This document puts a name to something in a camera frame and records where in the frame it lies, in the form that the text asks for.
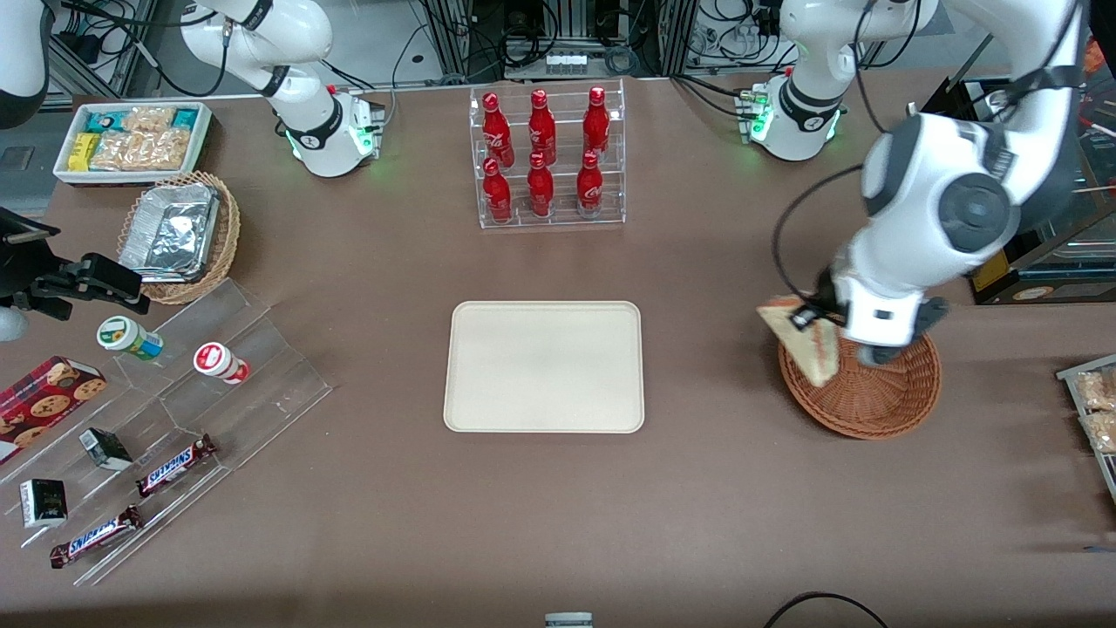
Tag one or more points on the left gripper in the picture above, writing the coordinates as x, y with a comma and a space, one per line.
825, 294

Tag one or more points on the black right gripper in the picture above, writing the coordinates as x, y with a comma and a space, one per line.
24, 270

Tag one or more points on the triangle sandwich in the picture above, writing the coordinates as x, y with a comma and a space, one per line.
815, 358

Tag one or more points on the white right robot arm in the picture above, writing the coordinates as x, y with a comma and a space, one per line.
305, 131

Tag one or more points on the silver foil tray stack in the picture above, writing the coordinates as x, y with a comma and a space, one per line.
170, 234

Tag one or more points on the light tan wicker basket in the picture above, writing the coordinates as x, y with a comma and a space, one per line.
222, 253

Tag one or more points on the brown round wicker basket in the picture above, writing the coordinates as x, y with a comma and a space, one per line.
881, 401

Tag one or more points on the grey metal snack tray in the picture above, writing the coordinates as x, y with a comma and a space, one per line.
1065, 375

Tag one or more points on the cream rectangular serving tray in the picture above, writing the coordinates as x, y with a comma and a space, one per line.
540, 366

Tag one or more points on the green lid yogurt cup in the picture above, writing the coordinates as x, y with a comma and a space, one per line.
126, 336

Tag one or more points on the white plastic snack bin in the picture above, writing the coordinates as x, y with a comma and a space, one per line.
122, 180

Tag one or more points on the yellow snack packet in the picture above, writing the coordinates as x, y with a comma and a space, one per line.
83, 153

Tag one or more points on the clear cracker bag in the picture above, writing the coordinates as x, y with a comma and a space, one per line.
148, 119
144, 150

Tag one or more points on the red lid yogurt cup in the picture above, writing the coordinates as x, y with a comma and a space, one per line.
218, 360

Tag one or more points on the red plaid cookie box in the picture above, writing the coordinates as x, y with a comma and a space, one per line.
44, 401

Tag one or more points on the teal snack packet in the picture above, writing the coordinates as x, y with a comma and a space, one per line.
100, 120
186, 118

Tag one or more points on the small black white carton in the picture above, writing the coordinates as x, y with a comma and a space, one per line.
42, 503
106, 449

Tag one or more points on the clear acrylic stepped display stand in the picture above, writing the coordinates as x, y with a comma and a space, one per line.
261, 384

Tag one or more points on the Snickers chocolate bar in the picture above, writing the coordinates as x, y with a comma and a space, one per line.
96, 536
174, 465

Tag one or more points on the red cola bottle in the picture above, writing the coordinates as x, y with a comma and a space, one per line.
590, 187
541, 131
498, 196
596, 126
495, 131
540, 190

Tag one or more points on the clear acrylic bottle rack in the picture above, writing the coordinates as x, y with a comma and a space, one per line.
564, 157

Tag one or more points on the clear fried snack bag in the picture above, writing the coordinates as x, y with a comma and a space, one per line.
1098, 390
1103, 432

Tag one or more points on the white power strip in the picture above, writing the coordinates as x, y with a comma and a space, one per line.
567, 63

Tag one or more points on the small grey white device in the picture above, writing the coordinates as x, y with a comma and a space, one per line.
568, 621

